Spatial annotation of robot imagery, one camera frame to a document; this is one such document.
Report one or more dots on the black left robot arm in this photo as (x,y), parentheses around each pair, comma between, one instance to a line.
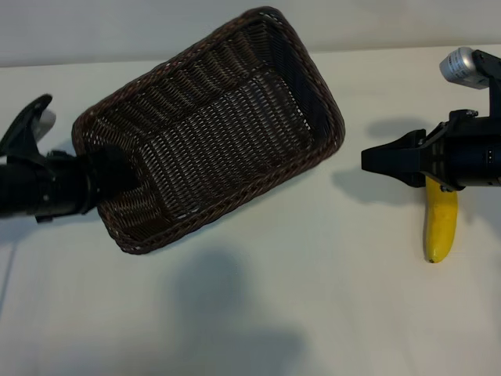
(17,188)

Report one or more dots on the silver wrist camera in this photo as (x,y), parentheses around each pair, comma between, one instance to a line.
(460,66)
(47,123)

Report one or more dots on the black camera bracket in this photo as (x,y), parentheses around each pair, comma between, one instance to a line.
(21,129)
(492,90)

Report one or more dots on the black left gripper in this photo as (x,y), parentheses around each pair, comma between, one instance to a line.
(66,184)

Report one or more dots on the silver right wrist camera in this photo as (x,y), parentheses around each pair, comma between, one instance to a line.
(460,66)

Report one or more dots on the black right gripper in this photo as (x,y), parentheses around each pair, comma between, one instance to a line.
(466,150)

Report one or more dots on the black right camera bracket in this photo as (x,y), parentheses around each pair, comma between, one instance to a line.
(492,90)

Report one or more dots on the dark brown wicker basket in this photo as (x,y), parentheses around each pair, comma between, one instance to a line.
(219,129)

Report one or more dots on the black left camera bracket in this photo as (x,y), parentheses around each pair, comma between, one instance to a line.
(21,129)

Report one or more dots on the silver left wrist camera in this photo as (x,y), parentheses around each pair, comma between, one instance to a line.
(47,123)

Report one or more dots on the yellow banana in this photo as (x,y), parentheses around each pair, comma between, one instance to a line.
(440,227)

